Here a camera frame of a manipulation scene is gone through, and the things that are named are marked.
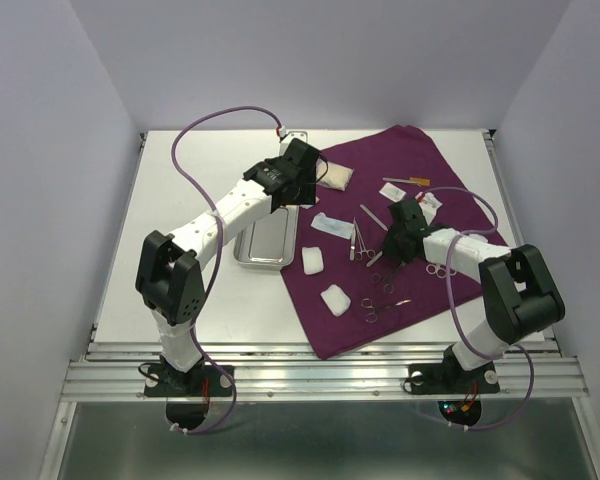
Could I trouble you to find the steel scissors pair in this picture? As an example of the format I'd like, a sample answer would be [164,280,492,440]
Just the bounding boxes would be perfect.
[440,268,457,278]
[426,263,446,278]

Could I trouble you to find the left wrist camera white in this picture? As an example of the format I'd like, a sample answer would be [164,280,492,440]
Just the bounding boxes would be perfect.
[279,130,308,154]

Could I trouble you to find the steel scissors right pair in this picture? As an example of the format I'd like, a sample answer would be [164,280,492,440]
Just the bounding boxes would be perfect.
[440,268,457,278]

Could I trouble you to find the white gauze pad middle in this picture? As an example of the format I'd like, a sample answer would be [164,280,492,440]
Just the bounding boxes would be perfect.
[301,247,324,276]

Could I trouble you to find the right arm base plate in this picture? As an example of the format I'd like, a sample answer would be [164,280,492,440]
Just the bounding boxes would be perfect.
[401,363,500,396]

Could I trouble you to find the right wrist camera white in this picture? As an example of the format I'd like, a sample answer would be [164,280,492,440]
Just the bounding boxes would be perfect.
[416,193,442,224]

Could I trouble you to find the steel hemostat long centre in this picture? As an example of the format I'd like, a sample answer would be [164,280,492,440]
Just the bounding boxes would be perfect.
[371,262,404,294]

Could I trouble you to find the aluminium front rail frame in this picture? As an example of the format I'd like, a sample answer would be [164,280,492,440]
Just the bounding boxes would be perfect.
[60,341,589,402]

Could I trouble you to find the purple surgical cloth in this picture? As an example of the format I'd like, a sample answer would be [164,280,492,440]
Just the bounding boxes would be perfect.
[282,126,514,359]

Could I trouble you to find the stainless steel tray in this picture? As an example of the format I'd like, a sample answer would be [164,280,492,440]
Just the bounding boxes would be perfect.
[234,206,299,271]

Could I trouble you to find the bagged beige bandage roll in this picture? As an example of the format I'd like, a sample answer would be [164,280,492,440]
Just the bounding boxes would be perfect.
[316,161,354,191]

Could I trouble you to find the steel hemostat bottom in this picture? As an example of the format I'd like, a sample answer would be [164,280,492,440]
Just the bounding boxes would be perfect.
[360,298,411,324]

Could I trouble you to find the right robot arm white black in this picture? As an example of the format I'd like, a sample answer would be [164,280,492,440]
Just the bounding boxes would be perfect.
[382,198,566,395]

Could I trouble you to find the steel forceps tweezers ridged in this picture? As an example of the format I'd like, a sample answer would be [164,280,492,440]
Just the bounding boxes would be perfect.
[349,217,357,261]

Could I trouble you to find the scalpel blade orange packet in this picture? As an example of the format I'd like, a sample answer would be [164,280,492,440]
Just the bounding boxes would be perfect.
[383,177,431,187]

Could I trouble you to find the small clear bagged packet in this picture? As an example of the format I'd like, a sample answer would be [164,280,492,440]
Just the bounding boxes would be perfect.
[379,182,406,202]

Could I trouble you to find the steel scissors left pair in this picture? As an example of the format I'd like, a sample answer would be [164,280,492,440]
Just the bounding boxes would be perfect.
[426,263,446,278]

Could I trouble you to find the white gauze pad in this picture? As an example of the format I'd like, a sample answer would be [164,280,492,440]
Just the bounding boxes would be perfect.
[301,247,324,276]
[320,284,351,317]

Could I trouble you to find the white gauze pad bottom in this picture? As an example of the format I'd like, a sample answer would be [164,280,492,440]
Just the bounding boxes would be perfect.
[320,284,351,317]

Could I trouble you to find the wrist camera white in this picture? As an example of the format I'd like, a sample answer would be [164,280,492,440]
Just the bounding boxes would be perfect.
[279,130,308,154]
[416,193,442,224]

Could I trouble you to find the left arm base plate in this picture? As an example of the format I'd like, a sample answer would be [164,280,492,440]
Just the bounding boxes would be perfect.
[138,362,233,398]

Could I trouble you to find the steel scalpel handle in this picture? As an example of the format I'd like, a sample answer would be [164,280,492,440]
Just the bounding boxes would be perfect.
[359,204,389,232]

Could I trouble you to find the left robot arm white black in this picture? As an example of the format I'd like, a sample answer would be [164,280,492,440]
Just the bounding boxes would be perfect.
[135,139,321,396]

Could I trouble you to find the steel plain tweezers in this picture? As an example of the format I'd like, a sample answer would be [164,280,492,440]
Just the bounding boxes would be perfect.
[366,251,383,268]

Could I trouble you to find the white blue suture packet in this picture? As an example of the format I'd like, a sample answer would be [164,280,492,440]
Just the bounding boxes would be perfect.
[310,212,354,239]

